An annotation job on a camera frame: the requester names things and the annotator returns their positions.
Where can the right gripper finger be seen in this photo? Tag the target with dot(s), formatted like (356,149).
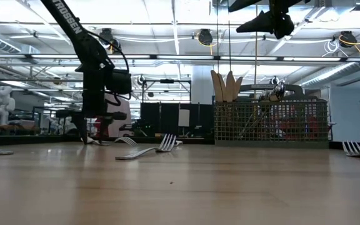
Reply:
(258,25)
(244,4)

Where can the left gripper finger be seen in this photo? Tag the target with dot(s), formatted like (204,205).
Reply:
(80,131)
(103,128)

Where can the wooden utensils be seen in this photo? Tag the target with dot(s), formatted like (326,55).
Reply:
(215,86)
(230,86)

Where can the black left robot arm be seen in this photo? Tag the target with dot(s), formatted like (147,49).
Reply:
(70,26)

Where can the pink white board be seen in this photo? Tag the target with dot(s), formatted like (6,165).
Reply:
(120,122)

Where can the ceiling light strip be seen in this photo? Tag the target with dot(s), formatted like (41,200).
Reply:
(230,57)

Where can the small black ceiling reel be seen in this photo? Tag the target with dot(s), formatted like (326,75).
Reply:
(141,79)
(274,80)

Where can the white pillar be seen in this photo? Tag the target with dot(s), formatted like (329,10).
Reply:
(203,84)

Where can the white paper sign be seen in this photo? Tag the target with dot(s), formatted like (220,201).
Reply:
(184,117)

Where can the white robot figure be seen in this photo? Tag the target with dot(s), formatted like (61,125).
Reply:
(2,103)

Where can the black partition panel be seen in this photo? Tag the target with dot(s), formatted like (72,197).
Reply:
(198,118)

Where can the grey mesh cutlery basket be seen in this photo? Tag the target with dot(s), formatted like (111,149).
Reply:
(270,122)

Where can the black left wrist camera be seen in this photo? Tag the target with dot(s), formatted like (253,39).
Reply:
(119,82)

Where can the black gantry frame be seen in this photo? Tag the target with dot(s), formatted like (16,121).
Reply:
(167,81)

